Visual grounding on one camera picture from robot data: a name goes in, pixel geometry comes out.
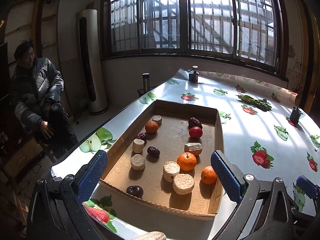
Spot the small orange tangerine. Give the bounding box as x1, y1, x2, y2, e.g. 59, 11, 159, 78
201, 166, 217, 185

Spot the large orange tangerine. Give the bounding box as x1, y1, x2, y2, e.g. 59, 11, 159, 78
177, 152, 197, 171

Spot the dark plum fruit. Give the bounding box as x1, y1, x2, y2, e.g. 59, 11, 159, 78
126, 185, 144, 198

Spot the beige wide cylinder block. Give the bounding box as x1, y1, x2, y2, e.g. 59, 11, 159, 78
172, 173, 195, 195

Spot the dark date fruit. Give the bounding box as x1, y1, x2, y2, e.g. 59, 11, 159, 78
147, 146, 161, 158

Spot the beige round cylinder block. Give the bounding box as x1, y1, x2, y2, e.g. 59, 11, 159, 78
131, 154, 145, 171

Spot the beige rectangular block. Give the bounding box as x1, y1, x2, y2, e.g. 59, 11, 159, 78
184, 142, 203, 156

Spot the red tomato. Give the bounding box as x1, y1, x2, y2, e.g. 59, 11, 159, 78
189, 126, 203, 139

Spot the small dark red date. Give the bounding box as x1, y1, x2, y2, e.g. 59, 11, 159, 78
135, 133, 147, 142

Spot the large wrinkled red date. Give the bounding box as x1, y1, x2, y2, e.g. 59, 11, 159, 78
188, 117, 203, 129

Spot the shallow cardboard box tray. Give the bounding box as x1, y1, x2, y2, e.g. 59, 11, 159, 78
99, 100, 224, 220

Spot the orange tangerine in box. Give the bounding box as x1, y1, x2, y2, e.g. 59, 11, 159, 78
144, 121, 159, 134

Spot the black cylindrical motor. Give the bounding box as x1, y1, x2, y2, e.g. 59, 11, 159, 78
289, 107, 303, 125

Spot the bunch of green vegetables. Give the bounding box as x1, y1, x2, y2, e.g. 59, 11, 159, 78
238, 95, 272, 112

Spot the small beige cylinder block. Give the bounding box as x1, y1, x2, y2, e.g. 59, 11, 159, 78
152, 115, 162, 126

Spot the small dark side table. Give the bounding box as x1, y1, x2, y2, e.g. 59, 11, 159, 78
137, 86, 156, 98

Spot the seated person in jacket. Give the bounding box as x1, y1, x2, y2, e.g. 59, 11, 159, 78
11, 41, 78, 158

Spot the dark jar with lid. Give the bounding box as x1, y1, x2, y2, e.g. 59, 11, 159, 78
188, 65, 199, 83

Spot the white tower air conditioner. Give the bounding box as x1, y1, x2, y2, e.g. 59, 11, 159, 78
76, 9, 108, 115

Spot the dark framed window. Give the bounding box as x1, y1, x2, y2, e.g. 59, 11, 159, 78
101, 0, 289, 76

